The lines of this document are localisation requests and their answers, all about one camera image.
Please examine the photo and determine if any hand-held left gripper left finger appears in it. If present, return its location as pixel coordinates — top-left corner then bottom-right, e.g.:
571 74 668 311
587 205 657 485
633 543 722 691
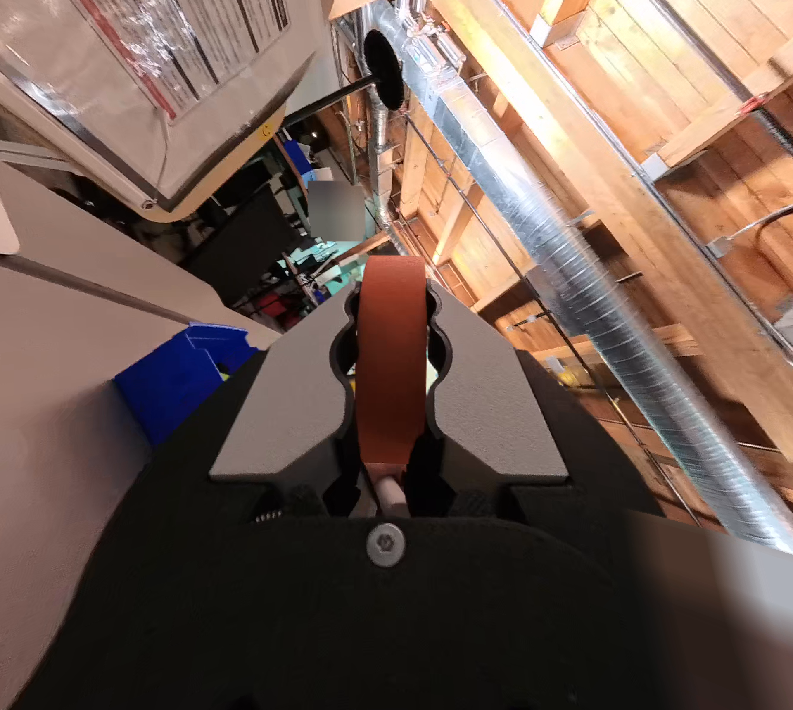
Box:
209 281 361 515

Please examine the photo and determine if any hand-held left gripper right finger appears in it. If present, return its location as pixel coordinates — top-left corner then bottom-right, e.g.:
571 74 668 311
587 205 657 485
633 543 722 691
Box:
409 281 570 513

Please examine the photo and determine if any blue plastic bin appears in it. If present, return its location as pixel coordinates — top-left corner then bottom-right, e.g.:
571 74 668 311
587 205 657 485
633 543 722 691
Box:
113 323 261 447

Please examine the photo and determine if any orange tape roll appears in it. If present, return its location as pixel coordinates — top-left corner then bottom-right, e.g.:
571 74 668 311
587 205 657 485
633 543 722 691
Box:
354 254 430 466

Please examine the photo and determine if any small blue crate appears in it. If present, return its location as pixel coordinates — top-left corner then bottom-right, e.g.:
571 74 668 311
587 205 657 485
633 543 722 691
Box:
282 131 313 178

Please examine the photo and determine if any black floor lamp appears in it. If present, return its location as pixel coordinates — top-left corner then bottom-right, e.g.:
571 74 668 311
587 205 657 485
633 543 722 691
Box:
282 30 405 128

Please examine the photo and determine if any acrylic tabletop sign stand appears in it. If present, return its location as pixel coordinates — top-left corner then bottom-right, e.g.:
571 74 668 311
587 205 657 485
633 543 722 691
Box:
0 0 317 257

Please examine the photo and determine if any silver ventilation duct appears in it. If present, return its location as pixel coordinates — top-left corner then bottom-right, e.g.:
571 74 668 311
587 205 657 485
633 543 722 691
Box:
337 0 793 556

